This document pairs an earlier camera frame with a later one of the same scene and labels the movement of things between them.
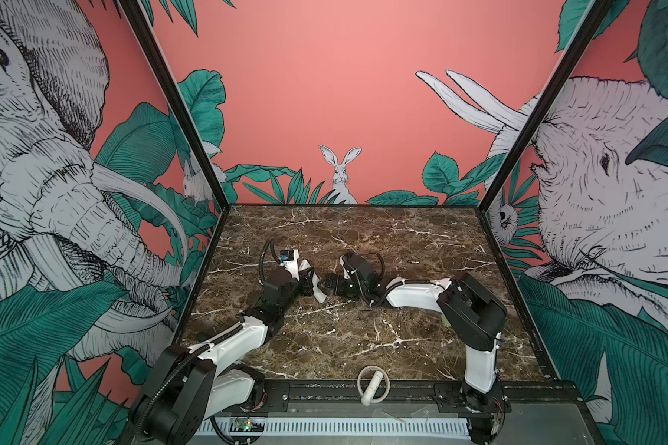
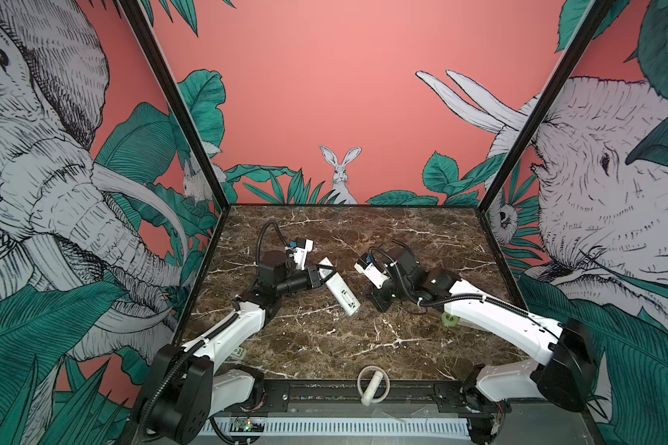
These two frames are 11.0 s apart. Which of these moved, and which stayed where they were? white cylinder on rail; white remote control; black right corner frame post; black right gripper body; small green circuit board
Moved: black right gripper body; white remote control
Stayed: small green circuit board; white cylinder on rail; black right corner frame post
